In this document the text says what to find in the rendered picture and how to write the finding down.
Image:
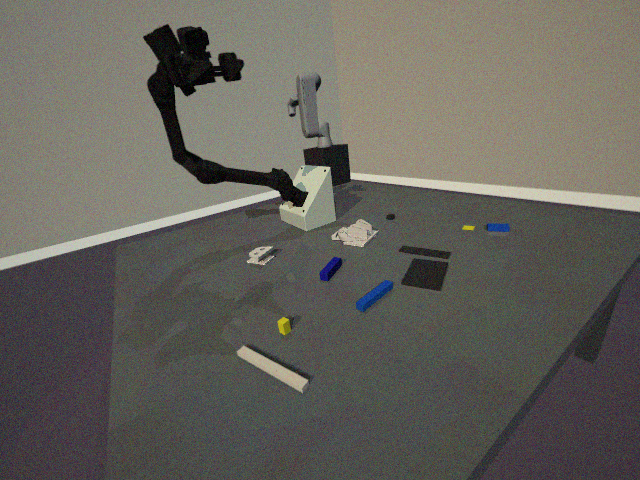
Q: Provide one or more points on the small yellow block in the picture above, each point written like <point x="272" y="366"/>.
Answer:
<point x="284" y="326"/>

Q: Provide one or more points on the beige long flat bar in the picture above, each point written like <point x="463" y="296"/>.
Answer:
<point x="293" y="379"/>

